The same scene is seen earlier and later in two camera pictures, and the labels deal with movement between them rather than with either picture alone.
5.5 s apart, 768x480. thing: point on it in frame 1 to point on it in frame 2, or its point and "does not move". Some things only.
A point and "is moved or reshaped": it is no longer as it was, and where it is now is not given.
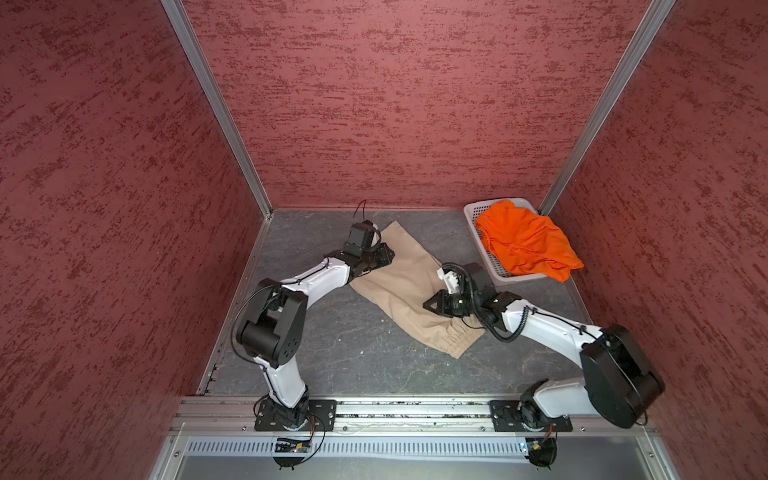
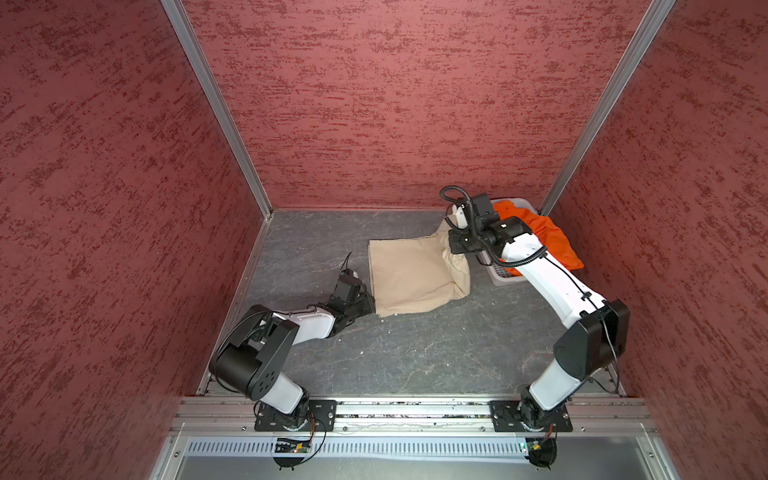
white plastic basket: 502,277 does not move
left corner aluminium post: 180,20 does not move
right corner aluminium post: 654,18 does not move
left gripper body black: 376,257 to 362,306
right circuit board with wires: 542,452 does not move
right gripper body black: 460,303 to 464,241
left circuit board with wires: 290,452 does not move
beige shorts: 399,288 is moved or reshaped
